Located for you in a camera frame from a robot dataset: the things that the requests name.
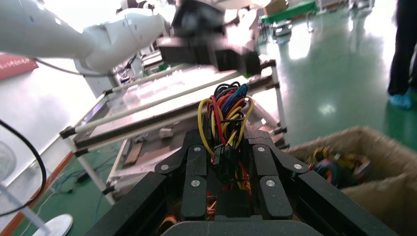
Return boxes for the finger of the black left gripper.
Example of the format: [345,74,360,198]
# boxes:
[158,36,218,66]
[215,48,262,76]

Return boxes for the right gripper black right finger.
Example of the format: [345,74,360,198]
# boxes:
[244,129,309,220]

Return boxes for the green table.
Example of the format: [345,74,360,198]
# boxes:
[260,0,319,25]

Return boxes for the brown cardboard carton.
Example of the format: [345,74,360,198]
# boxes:
[263,0,289,16]

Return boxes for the brown cardboard divider box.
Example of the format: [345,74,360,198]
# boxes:
[286,126,417,236]

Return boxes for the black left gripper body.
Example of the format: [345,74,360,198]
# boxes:
[171,0,229,37]

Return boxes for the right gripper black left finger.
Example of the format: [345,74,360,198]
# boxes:
[154,129,209,222]

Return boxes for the metal frame work table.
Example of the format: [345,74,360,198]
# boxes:
[60,59,289,199]

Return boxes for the colourful wire harness bundle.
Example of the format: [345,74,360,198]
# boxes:
[159,82,255,235]

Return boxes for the red banner sign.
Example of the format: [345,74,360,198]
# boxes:
[0,53,40,81]

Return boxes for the person in black trousers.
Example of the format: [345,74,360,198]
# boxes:
[387,0,417,97]

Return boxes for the white standing fan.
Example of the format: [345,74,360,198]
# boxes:
[0,141,74,236]

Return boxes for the brown wooden plank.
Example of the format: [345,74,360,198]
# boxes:
[124,142,144,166]

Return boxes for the blue shoe cover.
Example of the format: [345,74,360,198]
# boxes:
[387,93,415,111]

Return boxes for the grey wheeled floor vehicle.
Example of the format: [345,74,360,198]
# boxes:
[273,20,294,37]

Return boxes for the wire bundles in box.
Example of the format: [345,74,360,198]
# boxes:
[307,146,372,190]

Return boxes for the black cable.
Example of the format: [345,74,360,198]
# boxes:
[0,118,48,218]

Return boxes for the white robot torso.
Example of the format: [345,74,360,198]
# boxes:
[73,59,115,98]

